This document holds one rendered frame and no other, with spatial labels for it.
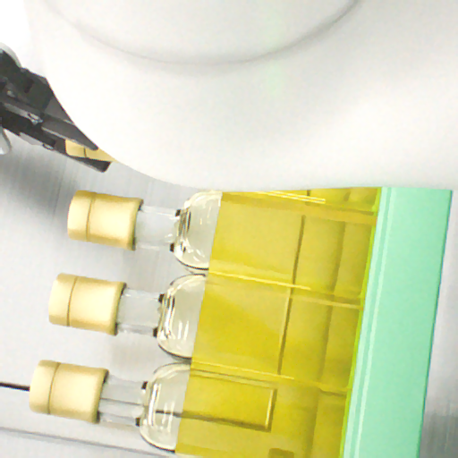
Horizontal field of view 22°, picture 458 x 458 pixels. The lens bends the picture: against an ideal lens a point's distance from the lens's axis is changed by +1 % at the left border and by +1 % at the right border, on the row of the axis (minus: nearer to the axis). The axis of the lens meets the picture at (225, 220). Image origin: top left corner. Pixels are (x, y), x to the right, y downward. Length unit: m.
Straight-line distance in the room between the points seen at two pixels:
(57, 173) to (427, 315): 0.40
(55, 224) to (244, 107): 0.64
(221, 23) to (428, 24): 0.06
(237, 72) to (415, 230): 0.38
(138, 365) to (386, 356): 0.31
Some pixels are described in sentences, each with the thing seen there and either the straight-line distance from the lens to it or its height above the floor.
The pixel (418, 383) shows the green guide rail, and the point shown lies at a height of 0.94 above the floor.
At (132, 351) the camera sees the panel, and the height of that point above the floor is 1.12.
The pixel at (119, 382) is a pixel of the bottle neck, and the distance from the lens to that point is 0.76.
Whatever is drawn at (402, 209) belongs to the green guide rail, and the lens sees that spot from 0.65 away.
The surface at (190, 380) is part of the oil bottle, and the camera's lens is 0.74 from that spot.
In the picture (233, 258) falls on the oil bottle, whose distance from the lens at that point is 0.75.
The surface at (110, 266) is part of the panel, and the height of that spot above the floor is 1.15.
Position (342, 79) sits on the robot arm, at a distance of 0.31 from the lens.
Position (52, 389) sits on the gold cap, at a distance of 0.76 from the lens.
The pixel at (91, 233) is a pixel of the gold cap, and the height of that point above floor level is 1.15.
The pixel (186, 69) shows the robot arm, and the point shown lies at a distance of 0.28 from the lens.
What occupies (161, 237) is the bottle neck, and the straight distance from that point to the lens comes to 0.78.
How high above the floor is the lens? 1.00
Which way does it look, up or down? 4 degrees up
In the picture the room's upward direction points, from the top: 81 degrees counter-clockwise
